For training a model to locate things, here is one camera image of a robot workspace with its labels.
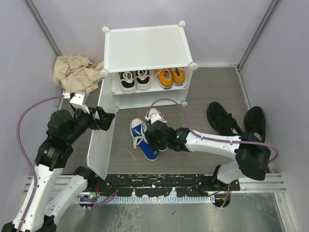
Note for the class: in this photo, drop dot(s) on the white slotted cable duct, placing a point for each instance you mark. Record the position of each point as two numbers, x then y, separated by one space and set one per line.
161 200

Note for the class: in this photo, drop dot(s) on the left aluminium corner post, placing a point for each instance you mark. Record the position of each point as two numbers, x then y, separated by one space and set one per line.
41 24

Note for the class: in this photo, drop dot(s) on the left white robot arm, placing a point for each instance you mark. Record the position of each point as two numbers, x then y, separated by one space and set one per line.
38 213

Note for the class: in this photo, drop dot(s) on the white plastic shoe cabinet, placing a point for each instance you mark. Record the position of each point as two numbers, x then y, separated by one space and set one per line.
150 49

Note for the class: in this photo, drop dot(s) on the black shoe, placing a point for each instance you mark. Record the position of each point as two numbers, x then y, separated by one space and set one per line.
254 122
222 121

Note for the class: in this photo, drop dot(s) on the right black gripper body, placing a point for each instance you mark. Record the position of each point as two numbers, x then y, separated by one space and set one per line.
159 143

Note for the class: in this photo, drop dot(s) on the blue sneaker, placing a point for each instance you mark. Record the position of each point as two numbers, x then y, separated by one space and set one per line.
154 146
138 129

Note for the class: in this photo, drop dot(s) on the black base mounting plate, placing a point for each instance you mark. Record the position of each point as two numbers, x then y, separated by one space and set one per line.
153 185

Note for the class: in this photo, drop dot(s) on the orange sneaker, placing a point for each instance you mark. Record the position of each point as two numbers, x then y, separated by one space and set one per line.
164 77
178 76

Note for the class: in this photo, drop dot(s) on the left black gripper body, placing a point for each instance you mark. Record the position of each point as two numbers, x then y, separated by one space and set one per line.
84 120

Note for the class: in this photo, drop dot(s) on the right aluminium corner post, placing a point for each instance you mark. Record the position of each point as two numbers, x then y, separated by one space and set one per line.
259 31

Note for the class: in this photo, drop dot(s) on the black white sneaker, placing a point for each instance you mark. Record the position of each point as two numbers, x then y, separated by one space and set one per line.
127 81
143 81

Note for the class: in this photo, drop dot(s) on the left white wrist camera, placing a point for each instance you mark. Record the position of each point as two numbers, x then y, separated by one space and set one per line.
78 101

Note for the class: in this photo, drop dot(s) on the beige crumpled cloth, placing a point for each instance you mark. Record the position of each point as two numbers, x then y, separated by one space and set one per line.
77 73

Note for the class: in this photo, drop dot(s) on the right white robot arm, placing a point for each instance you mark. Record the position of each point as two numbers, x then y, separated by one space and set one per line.
249 158

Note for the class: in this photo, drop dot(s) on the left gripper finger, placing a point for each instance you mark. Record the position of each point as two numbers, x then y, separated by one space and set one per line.
105 120
101 113

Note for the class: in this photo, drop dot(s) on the white cabinet door panel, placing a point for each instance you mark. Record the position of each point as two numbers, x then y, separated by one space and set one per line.
99 151

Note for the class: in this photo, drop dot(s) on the aluminium corner post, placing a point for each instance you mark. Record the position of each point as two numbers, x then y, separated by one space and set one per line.
41 24
259 31

